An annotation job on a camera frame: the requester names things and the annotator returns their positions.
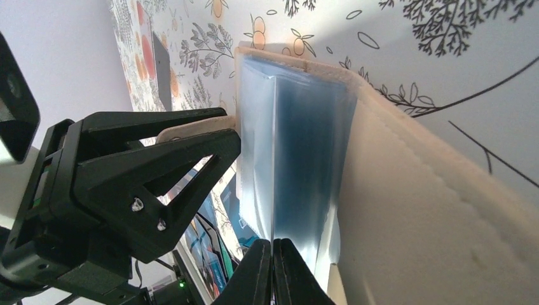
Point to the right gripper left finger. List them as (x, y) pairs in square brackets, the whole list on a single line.
[(250, 283)]

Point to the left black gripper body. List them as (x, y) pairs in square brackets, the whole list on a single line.
[(54, 243)]

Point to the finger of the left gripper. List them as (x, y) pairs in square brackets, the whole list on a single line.
[(149, 195), (117, 129)]

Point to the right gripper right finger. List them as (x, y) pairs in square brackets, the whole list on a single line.
[(293, 281)]

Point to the beige leather card holder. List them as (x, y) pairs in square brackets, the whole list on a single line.
[(381, 210)]

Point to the black card on mat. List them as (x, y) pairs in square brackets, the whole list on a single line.
[(162, 66)]

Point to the floral patterned table mat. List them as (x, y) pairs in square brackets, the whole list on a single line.
[(465, 70)]

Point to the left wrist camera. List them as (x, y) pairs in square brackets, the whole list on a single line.
[(20, 115)]

